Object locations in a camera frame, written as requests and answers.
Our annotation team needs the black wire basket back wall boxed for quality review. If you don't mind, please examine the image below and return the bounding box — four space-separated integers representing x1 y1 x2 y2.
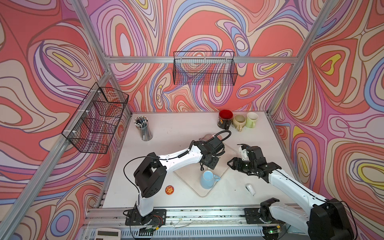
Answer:
173 50 238 86

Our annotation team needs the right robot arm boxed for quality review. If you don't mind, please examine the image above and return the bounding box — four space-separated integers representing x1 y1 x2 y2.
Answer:
227 144 357 240

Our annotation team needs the small white object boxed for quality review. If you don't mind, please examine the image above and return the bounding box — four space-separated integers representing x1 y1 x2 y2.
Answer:
246 184 256 196

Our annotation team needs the beige plastic tray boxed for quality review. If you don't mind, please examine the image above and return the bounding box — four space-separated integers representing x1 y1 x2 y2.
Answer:
174 144 238 198

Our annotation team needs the metal pen holder cup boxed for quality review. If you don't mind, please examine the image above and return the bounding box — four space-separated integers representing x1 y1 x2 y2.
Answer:
134 116 153 142

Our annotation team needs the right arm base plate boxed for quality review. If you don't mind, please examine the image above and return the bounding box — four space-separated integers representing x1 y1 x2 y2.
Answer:
243 207 286 225

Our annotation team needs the pink patterned mug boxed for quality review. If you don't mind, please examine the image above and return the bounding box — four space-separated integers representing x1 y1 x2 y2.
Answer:
200 134 223 142

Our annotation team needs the black mug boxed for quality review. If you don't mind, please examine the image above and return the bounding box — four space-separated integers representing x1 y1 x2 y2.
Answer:
217 110 234 130

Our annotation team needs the light green mug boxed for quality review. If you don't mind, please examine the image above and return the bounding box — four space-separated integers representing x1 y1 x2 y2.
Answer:
246 112 259 129

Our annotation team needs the white device with display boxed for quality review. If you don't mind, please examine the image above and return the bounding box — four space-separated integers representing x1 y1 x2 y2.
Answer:
95 228 122 240

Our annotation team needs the black wire basket left wall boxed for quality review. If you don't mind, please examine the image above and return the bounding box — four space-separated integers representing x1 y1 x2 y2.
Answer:
62 83 129 154

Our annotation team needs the black wire basket wall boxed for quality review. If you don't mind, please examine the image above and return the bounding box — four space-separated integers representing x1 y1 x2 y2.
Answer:
173 50 238 86
62 83 129 154

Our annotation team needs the light blue mug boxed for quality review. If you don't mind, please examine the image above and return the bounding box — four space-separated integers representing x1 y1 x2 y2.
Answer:
200 171 221 190

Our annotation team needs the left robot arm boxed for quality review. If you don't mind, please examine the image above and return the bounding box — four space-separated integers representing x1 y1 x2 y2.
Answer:
134 137 225 217

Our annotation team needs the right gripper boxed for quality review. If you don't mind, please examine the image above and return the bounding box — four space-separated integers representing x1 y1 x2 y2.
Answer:
227 157 256 174

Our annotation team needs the cream round mug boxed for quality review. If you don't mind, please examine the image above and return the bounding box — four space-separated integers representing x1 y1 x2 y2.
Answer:
232 115 246 132

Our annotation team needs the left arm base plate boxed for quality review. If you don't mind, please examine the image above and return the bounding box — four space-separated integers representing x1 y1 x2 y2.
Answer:
123 209 167 227

